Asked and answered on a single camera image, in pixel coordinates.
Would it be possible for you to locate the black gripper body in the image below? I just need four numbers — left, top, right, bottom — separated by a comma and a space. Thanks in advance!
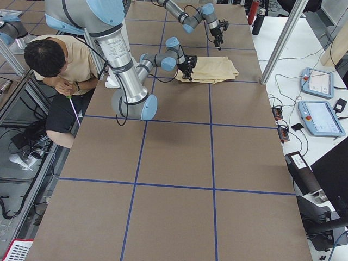
178, 54, 198, 75
209, 19, 229, 44

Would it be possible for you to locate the cream long-sleeve printed shirt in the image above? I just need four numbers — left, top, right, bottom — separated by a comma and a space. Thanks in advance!
175, 57, 239, 84

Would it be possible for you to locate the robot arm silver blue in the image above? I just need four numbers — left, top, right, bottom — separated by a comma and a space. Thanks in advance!
45, 1, 197, 121
152, 0, 229, 51

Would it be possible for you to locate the red cylinder bottle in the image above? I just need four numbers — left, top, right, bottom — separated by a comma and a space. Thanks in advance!
247, 0, 259, 25

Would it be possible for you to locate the black water bottle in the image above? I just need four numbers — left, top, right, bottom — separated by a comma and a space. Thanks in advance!
251, 8, 266, 35

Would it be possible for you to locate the orange terminal block far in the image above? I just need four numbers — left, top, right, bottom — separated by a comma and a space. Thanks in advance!
271, 107, 283, 120

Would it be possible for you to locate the orange terminal block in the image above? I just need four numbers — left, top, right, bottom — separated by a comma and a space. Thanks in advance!
277, 125, 290, 143
271, 107, 283, 120

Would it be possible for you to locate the blue teach pendant far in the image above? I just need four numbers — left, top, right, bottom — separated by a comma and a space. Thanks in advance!
300, 67, 334, 99

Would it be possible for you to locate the blue teach pendant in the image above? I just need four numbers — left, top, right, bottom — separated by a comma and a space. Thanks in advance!
297, 101, 346, 137
300, 67, 334, 99

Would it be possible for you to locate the orange terminal block near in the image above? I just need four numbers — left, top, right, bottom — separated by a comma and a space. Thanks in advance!
277, 125, 290, 143

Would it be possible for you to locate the pink stick with green tip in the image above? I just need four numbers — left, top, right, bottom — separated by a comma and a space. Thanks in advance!
66, 96, 80, 126

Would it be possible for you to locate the seated person in beige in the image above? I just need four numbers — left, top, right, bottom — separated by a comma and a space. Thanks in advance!
24, 35, 98, 148

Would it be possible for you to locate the blue teach pendant near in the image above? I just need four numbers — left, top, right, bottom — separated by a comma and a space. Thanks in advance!
297, 101, 346, 137

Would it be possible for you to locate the black power adapter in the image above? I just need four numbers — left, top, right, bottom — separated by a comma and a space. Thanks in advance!
333, 98, 347, 113

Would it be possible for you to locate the black box with white label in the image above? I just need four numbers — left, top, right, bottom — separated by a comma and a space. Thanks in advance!
284, 152, 321, 195

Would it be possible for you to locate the black monitor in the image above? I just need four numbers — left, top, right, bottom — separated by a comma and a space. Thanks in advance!
311, 139, 347, 217

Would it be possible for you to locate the red white plastic basket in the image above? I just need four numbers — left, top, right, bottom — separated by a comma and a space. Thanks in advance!
2, 239, 33, 261

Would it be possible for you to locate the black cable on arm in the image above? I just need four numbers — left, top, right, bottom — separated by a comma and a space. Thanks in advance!
183, 4, 215, 43
73, 35, 185, 126

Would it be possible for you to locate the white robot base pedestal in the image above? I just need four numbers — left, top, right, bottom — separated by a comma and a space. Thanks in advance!
105, 67, 120, 89

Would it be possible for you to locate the aluminium frame post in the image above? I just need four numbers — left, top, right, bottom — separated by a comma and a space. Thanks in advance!
259, 0, 308, 85

